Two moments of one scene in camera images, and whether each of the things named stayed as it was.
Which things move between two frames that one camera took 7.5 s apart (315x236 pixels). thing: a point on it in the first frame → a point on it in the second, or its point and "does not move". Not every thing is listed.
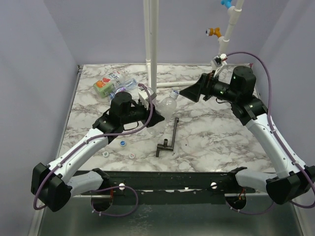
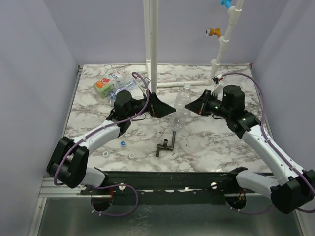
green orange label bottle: [104, 87] does not move
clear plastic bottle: [166, 107] → [180, 116]
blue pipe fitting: [228, 3] does not move
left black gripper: [156, 117] → [156, 107]
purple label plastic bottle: [130, 84] does not move
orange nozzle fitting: [210, 31] does not move
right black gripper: [206, 86] → [204, 103]
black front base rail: [215, 183] does not move
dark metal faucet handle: [164, 147] does not move
